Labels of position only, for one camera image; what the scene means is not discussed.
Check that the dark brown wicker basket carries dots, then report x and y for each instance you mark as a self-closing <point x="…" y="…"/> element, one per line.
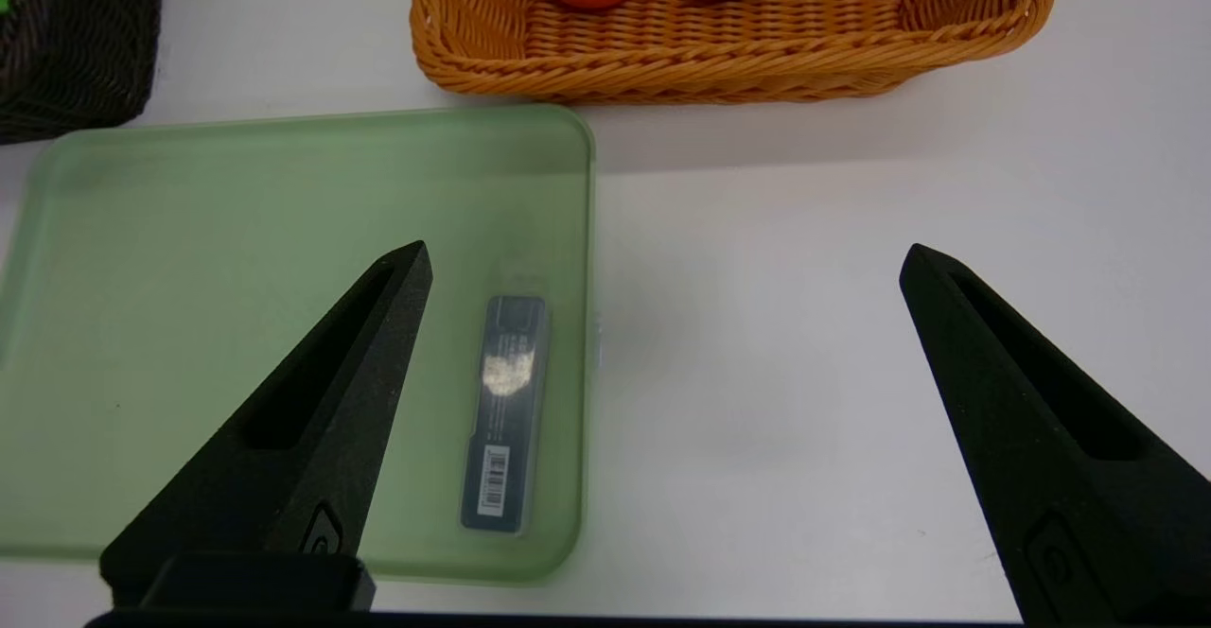
<point x="76" y="51"/>

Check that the light green plastic tray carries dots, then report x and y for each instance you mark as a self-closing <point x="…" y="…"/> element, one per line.
<point x="189" y="259"/>

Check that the orange wicker basket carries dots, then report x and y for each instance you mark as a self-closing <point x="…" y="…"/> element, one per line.
<point x="710" y="61"/>

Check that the grey pencil lead case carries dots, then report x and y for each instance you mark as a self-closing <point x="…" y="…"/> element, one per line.
<point x="506" y="420"/>

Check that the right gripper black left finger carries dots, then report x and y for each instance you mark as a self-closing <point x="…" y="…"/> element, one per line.
<point x="303" y="439"/>

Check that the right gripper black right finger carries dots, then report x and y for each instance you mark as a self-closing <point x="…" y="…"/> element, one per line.
<point x="1050" y="439"/>

